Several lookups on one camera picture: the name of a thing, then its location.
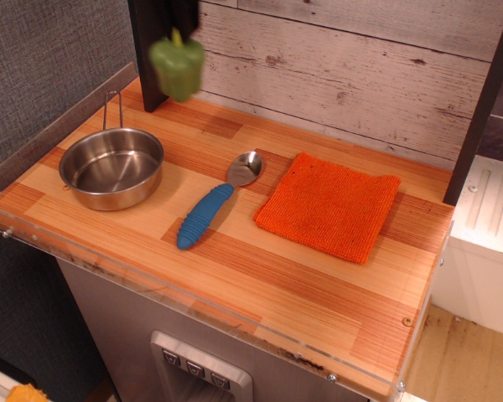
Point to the white plastic bin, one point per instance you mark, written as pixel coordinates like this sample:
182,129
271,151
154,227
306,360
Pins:
469,278

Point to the dark left wooden post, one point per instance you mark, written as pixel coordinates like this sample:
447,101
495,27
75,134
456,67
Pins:
150,23

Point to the dark right wooden post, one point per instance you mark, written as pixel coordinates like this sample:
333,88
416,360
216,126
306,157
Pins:
484,107

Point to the silver dispenser panel with buttons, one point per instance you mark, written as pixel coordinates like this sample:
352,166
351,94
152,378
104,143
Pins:
190,374

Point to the clear acrylic edge guard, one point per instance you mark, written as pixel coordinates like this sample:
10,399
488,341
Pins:
352,324

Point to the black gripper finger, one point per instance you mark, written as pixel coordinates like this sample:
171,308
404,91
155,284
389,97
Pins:
185,16

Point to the orange knitted cloth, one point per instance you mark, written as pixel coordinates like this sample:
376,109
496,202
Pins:
328,207

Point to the stainless steel pot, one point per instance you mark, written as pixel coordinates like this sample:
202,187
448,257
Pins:
116,167

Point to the green toy bell pepper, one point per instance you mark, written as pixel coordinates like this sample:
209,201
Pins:
178,65

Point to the blue-handled metal spoon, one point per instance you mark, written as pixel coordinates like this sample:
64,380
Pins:
243,171

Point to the dark wooden post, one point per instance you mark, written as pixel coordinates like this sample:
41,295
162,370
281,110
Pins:
150,23
484,107

